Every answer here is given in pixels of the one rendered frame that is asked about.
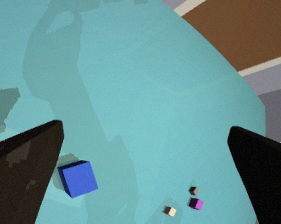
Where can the purple block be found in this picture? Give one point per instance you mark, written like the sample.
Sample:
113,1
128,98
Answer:
196,203

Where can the blue block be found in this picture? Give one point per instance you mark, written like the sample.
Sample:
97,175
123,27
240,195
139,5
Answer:
77,178

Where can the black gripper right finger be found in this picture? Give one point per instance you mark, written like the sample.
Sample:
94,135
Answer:
258,162

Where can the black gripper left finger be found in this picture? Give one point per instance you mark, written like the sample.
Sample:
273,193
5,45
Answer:
27,162

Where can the small beige block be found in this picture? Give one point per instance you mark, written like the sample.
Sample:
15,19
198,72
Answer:
169,211

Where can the small dark grey block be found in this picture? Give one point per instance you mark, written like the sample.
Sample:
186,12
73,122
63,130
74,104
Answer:
194,190

